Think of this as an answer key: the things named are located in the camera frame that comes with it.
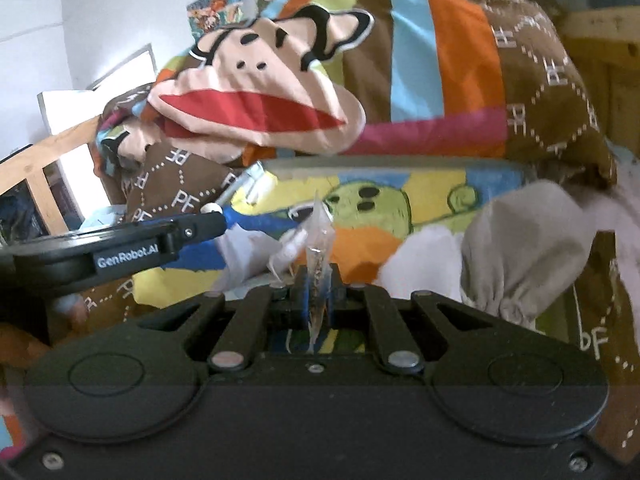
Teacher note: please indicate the brown striped monkey quilt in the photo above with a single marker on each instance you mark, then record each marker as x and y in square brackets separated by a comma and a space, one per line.
[482, 79]

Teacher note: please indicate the cartoon print drawstring pouch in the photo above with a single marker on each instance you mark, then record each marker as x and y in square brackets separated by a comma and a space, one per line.
[248, 254]

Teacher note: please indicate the clear small plastic bag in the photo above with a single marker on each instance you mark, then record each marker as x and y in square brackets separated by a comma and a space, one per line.
[316, 297]

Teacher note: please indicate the cartoon poster far left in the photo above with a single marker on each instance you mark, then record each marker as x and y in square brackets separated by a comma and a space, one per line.
[207, 15]

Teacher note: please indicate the white earbuds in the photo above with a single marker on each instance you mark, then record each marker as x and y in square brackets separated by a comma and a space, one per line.
[211, 208]

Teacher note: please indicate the grey shallow tray box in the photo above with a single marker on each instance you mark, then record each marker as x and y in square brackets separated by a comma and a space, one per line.
[552, 322]

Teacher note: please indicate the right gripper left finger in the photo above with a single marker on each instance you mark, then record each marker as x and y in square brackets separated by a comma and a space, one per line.
[263, 320]

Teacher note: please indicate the wooden headboard rail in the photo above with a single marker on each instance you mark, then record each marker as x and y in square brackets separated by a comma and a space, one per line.
[28, 165]

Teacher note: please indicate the orange knit sleeve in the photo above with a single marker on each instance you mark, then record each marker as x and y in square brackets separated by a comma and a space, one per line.
[359, 253]

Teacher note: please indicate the colourful cartoon cloth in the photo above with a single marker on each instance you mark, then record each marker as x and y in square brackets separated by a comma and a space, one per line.
[399, 202]

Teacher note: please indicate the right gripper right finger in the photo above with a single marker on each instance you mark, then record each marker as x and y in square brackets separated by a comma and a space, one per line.
[389, 347]

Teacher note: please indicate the white cloth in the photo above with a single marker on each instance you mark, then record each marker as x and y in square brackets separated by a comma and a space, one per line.
[430, 259]

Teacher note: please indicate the grey linen drawstring pouch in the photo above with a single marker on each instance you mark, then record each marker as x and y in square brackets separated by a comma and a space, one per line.
[523, 250]

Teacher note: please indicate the pink bed sheet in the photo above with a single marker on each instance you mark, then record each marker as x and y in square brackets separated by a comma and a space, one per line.
[617, 209]

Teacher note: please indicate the wooden bed rail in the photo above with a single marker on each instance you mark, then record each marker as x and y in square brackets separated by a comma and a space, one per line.
[604, 45]

